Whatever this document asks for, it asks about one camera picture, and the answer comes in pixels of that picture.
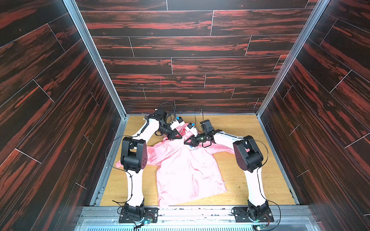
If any aluminium corner post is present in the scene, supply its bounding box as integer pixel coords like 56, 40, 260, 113
256, 0, 330, 120
63, 0, 127, 119

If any aluminium right corner post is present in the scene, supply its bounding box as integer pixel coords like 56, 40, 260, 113
256, 0, 330, 120

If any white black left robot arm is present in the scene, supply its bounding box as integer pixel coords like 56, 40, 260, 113
119, 109, 184, 223

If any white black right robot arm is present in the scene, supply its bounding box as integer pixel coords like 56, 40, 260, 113
184, 120, 274, 222

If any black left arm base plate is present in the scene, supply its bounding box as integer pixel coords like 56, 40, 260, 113
119, 206, 159, 224

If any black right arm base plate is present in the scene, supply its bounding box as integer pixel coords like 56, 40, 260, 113
231, 207, 274, 223

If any aluminium left corner post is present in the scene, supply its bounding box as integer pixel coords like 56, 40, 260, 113
63, 0, 127, 119

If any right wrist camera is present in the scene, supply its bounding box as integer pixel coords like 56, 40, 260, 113
185, 123, 198, 136

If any aluminium front rail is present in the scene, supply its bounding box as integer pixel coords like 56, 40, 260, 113
75, 205, 321, 231

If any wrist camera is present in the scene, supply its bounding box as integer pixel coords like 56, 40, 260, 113
170, 116, 185, 130
185, 123, 198, 136

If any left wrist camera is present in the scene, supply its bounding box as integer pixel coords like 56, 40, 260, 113
170, 116, 185, 130

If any pink printed jacket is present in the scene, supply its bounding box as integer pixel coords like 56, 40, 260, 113
115, 124, 235, 209

